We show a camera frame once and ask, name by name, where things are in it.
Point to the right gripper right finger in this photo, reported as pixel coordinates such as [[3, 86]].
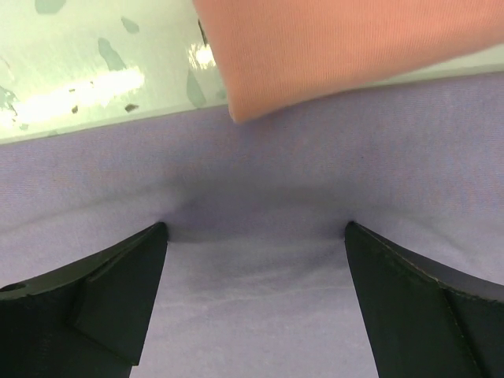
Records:
[[424, 318]]

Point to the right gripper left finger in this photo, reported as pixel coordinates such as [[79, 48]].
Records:
[[88, 318]]

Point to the lavender t-shirt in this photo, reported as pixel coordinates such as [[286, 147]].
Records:
[[256, 281]]

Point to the folded salmon t-shirt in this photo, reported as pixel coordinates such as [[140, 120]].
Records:
[[275, 54]]

